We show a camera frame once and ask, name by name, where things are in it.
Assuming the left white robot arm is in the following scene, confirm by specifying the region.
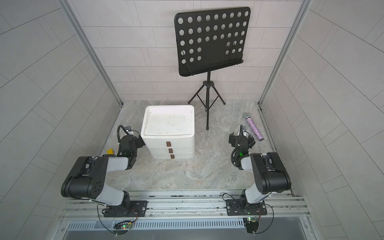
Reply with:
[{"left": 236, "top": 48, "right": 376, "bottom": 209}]
[{"left": 61, "top": 125, "right": 148, "bottom": 218}]

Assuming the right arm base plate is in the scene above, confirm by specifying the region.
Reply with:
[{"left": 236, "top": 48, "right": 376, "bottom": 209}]
[{"left": 226, "top": 199, "right": 268, "bottom": 216}]

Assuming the white drawer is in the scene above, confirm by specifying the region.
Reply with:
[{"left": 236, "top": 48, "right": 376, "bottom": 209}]
[
  {"left": 144, "top": 139, "right": 195, "bottom": 148},
  {"left": 151, "top": 152, "right": 195, "bottom": 160},
  {"left": 148, "top": 147, "right": 195, "bottom": 154}
]

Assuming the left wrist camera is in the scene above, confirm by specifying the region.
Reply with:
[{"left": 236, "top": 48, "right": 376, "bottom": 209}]
[{"left": 125, "top": 126, "right": 134, "bottom": 135}]

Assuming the green circuit board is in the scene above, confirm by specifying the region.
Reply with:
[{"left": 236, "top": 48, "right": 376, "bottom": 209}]
[
  {"left": 243, "top": 217, "right": 259, "bottom": 227},
  {"left": 114, "top": 221, "right": 135, "bottom": 231}
]

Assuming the right green circuit board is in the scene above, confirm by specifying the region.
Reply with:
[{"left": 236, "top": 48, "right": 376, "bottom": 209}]
[{"left": 243, "top": 217, "right": 259, "bottom": 227}]

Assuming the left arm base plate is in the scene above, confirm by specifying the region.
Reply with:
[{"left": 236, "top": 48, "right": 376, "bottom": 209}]
[{"left": 102, "top": 201, "right": 148, "bottom": 218}]

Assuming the white bottom drawer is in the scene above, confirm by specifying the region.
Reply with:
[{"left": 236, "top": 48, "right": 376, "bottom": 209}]
[{"left": 151, "top": 152, "right": 195, "bottom": 160}]

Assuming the aluminium rail frame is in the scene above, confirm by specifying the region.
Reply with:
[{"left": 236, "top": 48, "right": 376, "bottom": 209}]
[{"left": 59, "top": 190, "right": 310, "bottom": 221}]

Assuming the black perforated music stand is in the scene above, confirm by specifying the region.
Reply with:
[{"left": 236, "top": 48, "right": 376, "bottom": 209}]
[{"left": 174, "top": 7, "right": 251, "bottom": 113}]

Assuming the purple glitter microphone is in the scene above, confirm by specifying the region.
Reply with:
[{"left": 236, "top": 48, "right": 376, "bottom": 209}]
[{"left": 244, "top": 113, "right": 264, "bottom": 141}]

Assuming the white top drawer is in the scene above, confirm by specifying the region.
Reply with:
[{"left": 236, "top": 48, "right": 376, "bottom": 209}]
[{"left": 144, "top": 139, "right": 195, "bottom": 148}]

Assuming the white three-drawer cabinet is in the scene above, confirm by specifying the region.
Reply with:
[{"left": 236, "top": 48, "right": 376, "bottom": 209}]
[{"left": 141, "top": 105, "right": 195, "bottom": 140}]

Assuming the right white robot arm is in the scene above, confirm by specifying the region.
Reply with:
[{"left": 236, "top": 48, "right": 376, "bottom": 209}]
[{"left": 226, "top": 125, "right": 291, "bottom": 216}]

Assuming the left green circuit board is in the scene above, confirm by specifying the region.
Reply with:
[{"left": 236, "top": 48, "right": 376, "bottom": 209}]
[{"left": 114, "top": 221, "right": 135, "bottom": 231}]

